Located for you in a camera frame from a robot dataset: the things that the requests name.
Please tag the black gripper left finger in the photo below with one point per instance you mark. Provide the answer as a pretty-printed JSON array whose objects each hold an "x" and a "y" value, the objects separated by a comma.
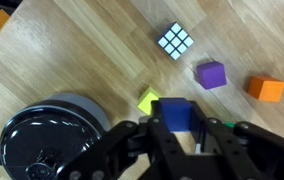
[{"x": 120, "y": 148}]

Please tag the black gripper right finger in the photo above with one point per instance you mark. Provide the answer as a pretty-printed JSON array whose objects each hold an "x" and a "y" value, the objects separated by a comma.
[{"x": 248, "y": 151}]

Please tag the blue cube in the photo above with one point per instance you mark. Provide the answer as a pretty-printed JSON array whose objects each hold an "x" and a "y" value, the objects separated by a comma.
[{"x": 176, "y": 113}]

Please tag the yellow cube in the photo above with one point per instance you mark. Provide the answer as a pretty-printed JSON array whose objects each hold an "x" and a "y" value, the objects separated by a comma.
[{"x": 144, "y": 102}]

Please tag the orange cube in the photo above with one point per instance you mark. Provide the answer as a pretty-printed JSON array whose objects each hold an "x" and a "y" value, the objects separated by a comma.
[{"x": 265, "y": 88}]

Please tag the purple cube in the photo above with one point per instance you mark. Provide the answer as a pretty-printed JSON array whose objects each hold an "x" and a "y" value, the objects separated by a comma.
[{"x": 211, "y": 75}]

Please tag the small Rubik's cube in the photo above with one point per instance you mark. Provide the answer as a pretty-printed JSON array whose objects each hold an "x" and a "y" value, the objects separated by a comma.
[{"x": 175, "y": 40}]

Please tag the black lidded grey pot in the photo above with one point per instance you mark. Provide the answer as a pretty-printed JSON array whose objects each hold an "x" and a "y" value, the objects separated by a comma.
[{"x": 40, "y": 139}]

